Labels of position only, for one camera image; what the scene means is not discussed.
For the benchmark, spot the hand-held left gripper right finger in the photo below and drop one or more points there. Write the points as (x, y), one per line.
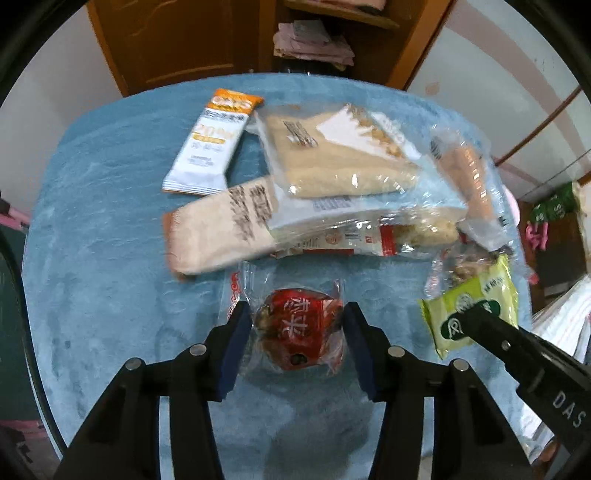
(358, 350)

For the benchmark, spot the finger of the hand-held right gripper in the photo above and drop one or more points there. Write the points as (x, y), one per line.
(494, 337)

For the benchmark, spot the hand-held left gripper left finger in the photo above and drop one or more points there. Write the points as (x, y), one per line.
(233, 350)

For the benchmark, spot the green snack packet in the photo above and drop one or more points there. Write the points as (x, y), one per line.
(461, 300)

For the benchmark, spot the red snack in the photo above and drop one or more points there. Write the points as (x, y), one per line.
(295, 323)

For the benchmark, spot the striped bedding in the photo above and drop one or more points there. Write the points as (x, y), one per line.
(563, 318)

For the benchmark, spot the clear packet of brown nuts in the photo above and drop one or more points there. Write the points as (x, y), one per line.
(455, 267)

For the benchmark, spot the pink toy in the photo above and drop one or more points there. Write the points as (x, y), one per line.
(535, 235)

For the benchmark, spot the clear packet with red label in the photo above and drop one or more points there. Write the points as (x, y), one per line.
(369, 235)

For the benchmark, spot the beige packet with black print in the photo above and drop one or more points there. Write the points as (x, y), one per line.
(217, 230)

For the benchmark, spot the blue fluffy mat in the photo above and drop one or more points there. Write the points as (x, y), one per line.
(115, 300)

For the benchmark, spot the green bag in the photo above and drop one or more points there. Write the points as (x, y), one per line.
(554, 205)

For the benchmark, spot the sausage in clear wrapper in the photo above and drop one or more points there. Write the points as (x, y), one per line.
(466, 175)

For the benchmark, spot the clear packet of beige bread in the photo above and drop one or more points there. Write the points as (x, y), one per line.
(323, 161)

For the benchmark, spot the white and orange bar packet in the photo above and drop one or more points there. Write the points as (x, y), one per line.
(207, 147)

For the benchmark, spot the folded pink clothes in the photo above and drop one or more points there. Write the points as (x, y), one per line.
(314, 46)

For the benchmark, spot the wooden wardrobe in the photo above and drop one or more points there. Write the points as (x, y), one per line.
(175, 41)

